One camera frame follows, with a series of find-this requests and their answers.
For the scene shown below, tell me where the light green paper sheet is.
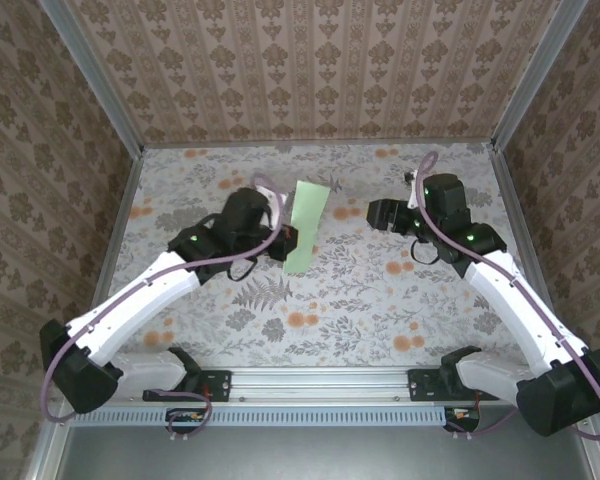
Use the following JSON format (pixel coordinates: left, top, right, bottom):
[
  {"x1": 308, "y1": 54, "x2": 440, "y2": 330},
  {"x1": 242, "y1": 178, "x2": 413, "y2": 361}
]
[{"x1": 281, "y1": 180, "x2": 332, "y2": 276}]

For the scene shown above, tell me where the grey sheet metal panel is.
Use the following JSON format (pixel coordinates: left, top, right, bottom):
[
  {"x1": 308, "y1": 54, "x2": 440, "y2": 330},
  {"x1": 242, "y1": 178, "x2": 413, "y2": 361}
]
[{"x1": 54, "y1": 405, "x2": 594, "y2": 480}]

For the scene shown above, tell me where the floral patterned table cover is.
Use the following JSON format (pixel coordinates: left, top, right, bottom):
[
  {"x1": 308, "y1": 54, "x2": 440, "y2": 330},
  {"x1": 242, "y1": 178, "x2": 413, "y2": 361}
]
[{"x1": 87, "y1": 144, "x2": 554, "y2": 369}]

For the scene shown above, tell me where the black controller board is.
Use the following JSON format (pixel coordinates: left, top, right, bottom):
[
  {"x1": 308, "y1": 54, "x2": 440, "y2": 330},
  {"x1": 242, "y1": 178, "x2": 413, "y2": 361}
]
[
  {"x1": 165, "y1": 407, "x2": 212, "y2": 435},
  {"x1": 443, "y1": 405, "x2": 481, "y2": 434}
]

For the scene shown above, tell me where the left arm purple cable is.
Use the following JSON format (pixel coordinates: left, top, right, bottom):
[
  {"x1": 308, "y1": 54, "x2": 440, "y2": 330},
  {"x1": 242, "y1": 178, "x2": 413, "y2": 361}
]
[{"x1": 39, "y1": 172, "x2": 289, "y2": 444}]

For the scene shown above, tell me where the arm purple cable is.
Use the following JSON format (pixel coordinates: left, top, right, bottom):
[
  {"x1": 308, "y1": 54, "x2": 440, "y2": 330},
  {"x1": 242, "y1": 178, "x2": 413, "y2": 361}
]
[
  {"x1": 414, "y1": 151, "x2": 600, "y2": 442},
  {"x1": 39, "y1": 172, "x2": 289, "y2": 444}
]

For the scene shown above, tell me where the aluminium table edge rail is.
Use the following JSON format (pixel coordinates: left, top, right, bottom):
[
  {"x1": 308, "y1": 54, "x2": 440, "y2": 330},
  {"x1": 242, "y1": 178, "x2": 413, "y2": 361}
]
[
  {"x1": 73, "y1": 148, "x2": 145, "y2": 367},
  {"x1": 140, "y1": 140, "x2": 495, "y2": 150},
  {"x1": 490, "y1": 143, "x2": 570, "y2": 365}
]

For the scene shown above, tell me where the wide aluminium mounting rail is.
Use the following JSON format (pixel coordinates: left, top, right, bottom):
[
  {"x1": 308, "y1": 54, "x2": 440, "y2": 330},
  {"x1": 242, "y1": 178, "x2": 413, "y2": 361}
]
[{"x1": 54, "y1": 363, "x2": 597, "y2": 407}]

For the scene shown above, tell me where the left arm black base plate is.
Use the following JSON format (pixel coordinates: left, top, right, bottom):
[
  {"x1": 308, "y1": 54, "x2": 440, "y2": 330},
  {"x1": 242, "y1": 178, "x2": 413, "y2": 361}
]
[{"x1": 142, "y1": 368, "x2": 231, "y2": 403}]

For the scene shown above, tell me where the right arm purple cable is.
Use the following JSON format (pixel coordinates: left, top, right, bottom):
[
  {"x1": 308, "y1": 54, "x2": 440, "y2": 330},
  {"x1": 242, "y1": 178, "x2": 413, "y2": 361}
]
[{"x1": 414, "y1": 151, "x2": 600, "y2": 442}]

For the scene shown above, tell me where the aluminium frame post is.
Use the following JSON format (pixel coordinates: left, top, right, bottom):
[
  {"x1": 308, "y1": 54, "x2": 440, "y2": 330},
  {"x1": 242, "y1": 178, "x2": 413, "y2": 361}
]
[
  {"x1": 39, "y1": 0, "x2": 147, "y2": 156},
  {"x1": 488, "y1": 0, "x2": 587, "y2": 152}
]

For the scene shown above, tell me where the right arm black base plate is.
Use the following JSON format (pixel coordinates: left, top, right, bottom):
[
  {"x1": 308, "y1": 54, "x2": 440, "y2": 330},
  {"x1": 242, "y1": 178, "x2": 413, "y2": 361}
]
[{"x1": 408, "y1": 368, "x2": 501, "y2": 403}]

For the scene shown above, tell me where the slotted grey cable duct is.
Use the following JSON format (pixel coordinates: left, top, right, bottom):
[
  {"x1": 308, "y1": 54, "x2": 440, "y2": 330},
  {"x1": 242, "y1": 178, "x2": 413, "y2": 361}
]
[{"x1": 72, "y1": 405, "x2": 445, "y2": 427}]

